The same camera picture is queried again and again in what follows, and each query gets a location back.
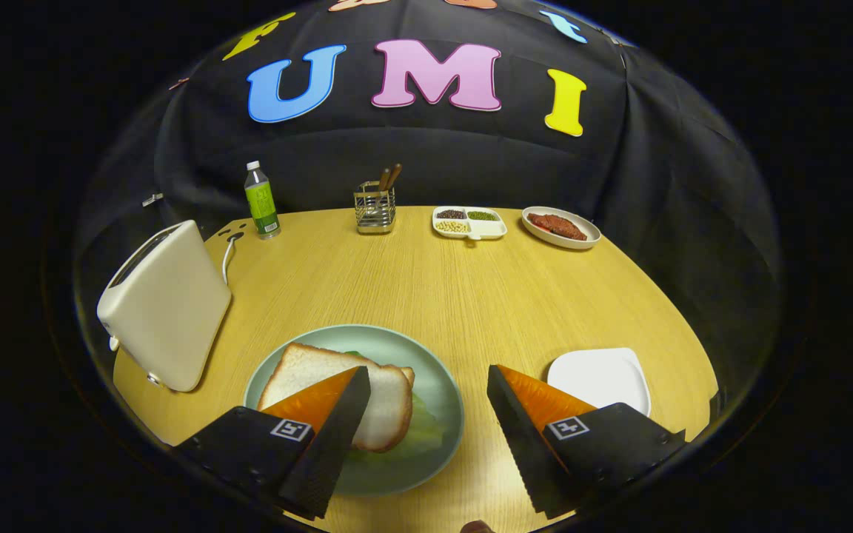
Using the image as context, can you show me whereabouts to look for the white square plate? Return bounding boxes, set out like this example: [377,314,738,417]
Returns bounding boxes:
[546,347,652,418]

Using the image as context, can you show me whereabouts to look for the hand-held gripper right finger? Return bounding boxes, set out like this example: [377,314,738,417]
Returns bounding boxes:
[487,364,686,519]

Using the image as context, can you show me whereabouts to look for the white toaster cable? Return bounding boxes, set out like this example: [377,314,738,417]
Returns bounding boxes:
[221,235,244,286]

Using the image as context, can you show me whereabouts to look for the green label drink bottle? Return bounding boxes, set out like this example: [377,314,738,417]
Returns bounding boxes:
[244,161,282,240]

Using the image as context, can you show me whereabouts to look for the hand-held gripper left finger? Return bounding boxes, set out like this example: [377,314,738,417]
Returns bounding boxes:
[173,366,372,520]

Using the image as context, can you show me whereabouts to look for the green lettuce leaf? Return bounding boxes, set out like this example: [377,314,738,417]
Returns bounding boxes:
[345,350,446,466]

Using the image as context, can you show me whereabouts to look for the white bread slice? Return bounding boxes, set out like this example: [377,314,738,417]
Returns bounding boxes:
[256,342,415,454]

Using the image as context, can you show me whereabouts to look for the red meat slice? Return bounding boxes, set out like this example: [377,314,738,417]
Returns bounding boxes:
[528,213,589,241]

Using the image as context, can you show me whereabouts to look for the round white plate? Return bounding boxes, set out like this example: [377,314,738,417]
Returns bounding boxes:
[521,206,603,250]

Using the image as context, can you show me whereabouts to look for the black backdrop cloth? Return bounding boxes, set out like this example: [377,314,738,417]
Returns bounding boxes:
[75,0,783,371]

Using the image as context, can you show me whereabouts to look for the pale green round plate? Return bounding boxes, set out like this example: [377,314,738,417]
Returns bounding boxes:
[243,324,466,497]

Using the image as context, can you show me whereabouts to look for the metal wire utensil holder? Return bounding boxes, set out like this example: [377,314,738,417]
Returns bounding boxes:
[353,181,398,235]

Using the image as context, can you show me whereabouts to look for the white toaster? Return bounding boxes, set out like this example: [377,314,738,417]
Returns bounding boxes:
[96,219,233,393]

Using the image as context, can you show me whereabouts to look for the white divided dish with beans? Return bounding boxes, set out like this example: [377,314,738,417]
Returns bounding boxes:
[432,206,508,241]

